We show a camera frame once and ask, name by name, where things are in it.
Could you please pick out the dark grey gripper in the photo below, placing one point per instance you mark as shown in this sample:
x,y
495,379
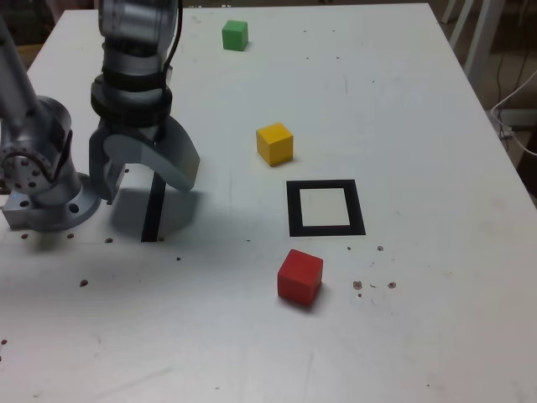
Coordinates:
x,y
153,132

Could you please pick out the yellow cube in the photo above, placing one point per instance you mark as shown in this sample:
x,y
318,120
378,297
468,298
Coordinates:
x,y
273,144

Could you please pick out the green cube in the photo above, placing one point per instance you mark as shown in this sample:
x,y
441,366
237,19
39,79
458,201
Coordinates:
x,y
234,37

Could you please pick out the red cube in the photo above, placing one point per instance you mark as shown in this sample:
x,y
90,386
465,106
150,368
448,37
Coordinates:
x,y
298,277

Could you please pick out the black tape square outline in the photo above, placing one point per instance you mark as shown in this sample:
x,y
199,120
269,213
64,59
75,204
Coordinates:
x,y
293,210

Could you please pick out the black tape strip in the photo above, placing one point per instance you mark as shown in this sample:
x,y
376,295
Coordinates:
x,y
151,218

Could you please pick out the white metal furniture frame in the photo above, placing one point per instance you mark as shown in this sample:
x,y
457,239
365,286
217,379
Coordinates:
x,y
478,42

